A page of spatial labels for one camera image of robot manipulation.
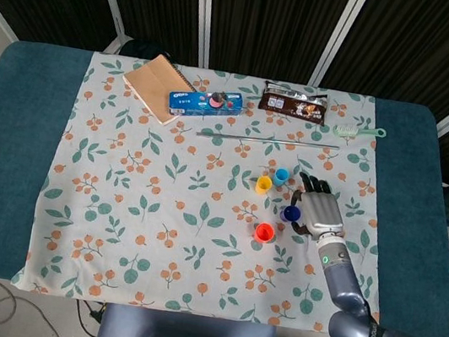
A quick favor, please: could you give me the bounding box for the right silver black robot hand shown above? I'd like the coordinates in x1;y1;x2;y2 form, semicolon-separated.
284;171;354;245

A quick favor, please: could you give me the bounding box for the dark blue plastic cup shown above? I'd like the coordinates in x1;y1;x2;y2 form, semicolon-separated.
278;204;303;225

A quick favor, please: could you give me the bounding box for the light blue plastic cup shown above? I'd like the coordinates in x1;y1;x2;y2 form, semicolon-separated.
272;166;291;188

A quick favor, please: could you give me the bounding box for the yellow plastic cup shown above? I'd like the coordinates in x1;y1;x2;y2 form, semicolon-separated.
254;174;273;196

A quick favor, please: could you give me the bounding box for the orange plastic cup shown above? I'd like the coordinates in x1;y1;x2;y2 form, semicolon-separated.
252;220;276;244

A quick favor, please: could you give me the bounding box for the thin silver metal rod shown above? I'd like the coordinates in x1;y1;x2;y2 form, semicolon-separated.
195;123;341;158

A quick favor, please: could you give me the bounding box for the brown chocolate snack packet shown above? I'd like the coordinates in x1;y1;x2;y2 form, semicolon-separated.
256;79;332;127

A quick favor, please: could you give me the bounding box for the floral print tablecloth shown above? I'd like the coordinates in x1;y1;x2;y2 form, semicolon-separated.
8;42;415;337

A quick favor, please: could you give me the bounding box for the blue Oreo cookie box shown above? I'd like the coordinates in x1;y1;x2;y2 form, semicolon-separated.
165;81;247;127

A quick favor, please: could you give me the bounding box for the brown spiral notebook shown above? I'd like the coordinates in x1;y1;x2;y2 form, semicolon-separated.
116;48;203;131

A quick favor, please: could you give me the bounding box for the black chair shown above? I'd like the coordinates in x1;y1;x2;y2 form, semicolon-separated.
117;35;177;66

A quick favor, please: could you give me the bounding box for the teal table cover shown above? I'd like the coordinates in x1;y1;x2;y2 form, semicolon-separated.
0;35;449;337

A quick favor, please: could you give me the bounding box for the green handled brush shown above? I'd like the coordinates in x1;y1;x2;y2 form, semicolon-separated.
332;120;388;144

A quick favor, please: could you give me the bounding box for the black floor cable with plug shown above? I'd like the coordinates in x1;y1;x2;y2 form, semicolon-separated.
72;298;106;337

